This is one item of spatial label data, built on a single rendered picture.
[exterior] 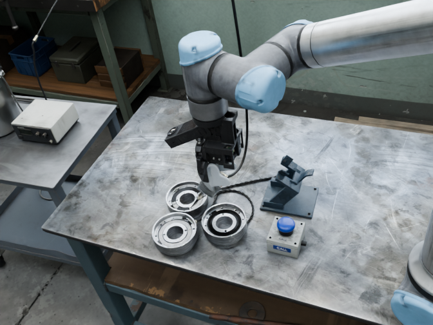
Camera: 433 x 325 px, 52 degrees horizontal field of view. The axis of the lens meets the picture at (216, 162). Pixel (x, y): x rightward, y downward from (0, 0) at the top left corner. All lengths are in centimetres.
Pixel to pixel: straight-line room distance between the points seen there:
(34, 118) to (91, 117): 20
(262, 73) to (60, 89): 229
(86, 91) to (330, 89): 145
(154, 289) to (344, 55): 86
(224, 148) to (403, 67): 181
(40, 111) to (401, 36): 134
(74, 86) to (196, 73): 216
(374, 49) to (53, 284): 177
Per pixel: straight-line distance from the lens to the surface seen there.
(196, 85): 78
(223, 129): 85
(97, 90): 277
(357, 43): 71
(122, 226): 114
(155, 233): 106
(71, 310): 205
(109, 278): 137
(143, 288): 132
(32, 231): 210
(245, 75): 71
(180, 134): 90
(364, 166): 122
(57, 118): 166
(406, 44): 68
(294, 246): 98
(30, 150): 171
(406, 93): 265
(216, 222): 106
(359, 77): 262
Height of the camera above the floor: 163
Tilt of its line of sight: 42 degrees down
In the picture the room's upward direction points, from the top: 9 degrees counter-clockwise
